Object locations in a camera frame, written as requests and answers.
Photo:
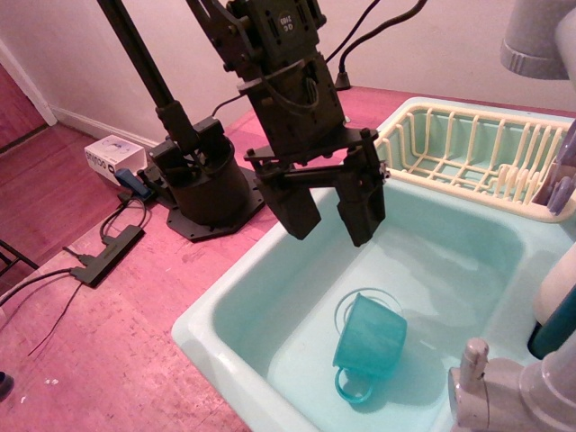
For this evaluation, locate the cream dish drying rack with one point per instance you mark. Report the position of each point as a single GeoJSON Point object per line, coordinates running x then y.
{"type": "Point", "coordinates": [498, 157]}

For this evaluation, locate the black usb hub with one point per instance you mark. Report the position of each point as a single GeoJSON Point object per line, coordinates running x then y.
{"type": "Point", "coordinates": [98, 267]}

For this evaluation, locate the teal plastic cup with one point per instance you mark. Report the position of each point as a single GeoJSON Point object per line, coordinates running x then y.
{"type": "Point", "coordinates": [369, 348]}

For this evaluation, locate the grey lamp head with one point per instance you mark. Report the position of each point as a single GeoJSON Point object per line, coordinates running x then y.
{"type": "Point", "coordinates": [539, 41]}

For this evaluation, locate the teal white bottle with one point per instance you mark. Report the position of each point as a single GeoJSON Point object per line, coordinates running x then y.
{"type": "Point", "coordinates": [554, 307]}

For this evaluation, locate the lavender utensil in rack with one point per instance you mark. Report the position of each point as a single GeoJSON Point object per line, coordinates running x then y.
{"type": "Point", "coordinates": [561, 191]}

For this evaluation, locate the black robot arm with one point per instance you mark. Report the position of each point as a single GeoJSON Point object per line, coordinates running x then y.
{"type": "Point", "coordinates": [197, 160]}

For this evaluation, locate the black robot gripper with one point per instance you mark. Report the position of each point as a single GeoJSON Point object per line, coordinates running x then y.
{"type": "Point", "coordinates": [288, 83]}

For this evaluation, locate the blue clamp handle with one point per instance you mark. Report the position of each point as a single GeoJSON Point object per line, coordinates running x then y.
{"type": "Point", "coordinates": [129, 181]}

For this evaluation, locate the mint green toy sink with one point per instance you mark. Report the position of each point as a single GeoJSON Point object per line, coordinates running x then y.
{"type": "Point", "coordinates": [265, 333]}

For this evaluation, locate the grey toy faucet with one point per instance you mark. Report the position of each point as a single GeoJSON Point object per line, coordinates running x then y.
{"type": "Point", "coordinates": [503, 395]}

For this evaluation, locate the white oculus box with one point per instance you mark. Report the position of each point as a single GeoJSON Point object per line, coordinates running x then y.
{"type": "Point", "coordinates": [111, 153]}

